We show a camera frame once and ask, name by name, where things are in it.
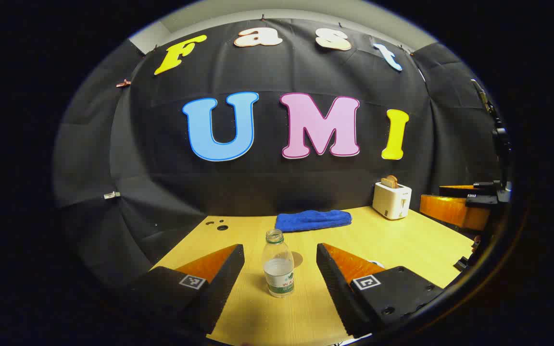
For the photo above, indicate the copper cloth clip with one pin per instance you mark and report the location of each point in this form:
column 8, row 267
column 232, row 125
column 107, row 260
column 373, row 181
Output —
column 123, row 83

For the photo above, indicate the black backdrop cloth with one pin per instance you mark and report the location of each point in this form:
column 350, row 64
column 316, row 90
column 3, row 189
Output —
column 267, row 187

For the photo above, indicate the white saucer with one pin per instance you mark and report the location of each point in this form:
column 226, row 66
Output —
column 377, row 263

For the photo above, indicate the white toaster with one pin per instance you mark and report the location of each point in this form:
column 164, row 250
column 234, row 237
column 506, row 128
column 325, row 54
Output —
column 390, row 202

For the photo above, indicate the blue folded towel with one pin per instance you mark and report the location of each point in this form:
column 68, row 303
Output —
column 313, row 220

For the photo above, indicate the clear plastic water bottle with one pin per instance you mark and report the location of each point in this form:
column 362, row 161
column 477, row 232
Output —
column 278, row 269

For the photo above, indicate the toasted bread slice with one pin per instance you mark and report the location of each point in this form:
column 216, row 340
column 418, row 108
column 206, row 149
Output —
column 390, row 181

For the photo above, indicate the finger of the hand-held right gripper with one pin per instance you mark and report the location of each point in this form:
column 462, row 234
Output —
column 450, row 210
column 455, row 190

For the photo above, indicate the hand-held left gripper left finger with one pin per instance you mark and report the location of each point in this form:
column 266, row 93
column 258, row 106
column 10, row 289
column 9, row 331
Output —
column 226, row 269

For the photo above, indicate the silver cloth clip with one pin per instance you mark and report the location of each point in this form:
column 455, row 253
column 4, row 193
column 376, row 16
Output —
column 111, row 194

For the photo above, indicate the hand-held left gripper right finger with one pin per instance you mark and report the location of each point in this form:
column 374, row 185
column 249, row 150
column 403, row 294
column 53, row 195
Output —
column 332, row 278

